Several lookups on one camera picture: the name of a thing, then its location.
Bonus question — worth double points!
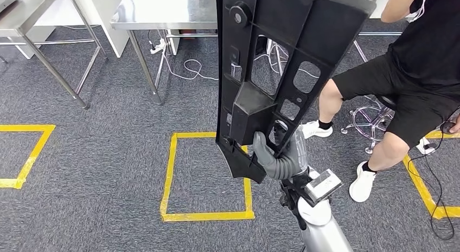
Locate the black controller cable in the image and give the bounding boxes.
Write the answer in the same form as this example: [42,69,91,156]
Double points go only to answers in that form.
[406,106,460,241]

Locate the white partition panel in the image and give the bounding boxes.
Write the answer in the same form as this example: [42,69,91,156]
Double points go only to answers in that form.
[36,0,130,60]

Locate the chrome swivel stool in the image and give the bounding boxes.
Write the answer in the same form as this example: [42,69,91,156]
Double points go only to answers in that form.
[340,96,437,155]

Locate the black plastic plate bracket part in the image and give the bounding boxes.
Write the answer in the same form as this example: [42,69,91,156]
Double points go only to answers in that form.
[215,0,377,184]

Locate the black camera bracket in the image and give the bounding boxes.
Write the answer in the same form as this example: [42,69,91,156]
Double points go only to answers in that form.
[279,169,314,231]

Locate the black handheld controller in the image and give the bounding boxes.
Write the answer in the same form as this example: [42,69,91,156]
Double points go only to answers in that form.
[440,121,457,135]

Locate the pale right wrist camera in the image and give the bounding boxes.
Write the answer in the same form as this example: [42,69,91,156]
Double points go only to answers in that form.
[305,169,343,207]

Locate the white floor cable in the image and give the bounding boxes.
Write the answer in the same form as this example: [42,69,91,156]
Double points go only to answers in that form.
[158,42,321,81]

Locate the stainless steel workbench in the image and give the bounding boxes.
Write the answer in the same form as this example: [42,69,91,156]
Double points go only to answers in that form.
[110,0,403,106]

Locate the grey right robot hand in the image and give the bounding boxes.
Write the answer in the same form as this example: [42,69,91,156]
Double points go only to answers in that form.
[252,120,309,179]

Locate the person's hand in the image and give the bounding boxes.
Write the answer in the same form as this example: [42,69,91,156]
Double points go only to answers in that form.
[448,114,460,134]

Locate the stainless steel table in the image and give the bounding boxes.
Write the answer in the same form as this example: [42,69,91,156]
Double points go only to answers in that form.
[0,0,108,111]

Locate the person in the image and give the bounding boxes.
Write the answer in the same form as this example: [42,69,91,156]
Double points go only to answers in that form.
[300,0,460,203]

